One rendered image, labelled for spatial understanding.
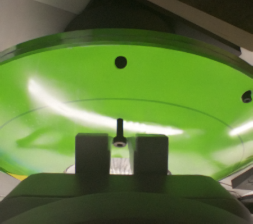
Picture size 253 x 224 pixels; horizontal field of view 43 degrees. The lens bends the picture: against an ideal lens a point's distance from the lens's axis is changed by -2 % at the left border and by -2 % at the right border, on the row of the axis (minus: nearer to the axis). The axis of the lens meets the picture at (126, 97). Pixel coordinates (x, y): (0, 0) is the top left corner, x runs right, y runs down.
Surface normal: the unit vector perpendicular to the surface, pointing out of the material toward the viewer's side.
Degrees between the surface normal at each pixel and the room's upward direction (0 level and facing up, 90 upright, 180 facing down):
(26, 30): 0
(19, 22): 0
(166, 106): 21
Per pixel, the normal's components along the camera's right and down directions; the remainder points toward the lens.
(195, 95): 0.18, 0.56
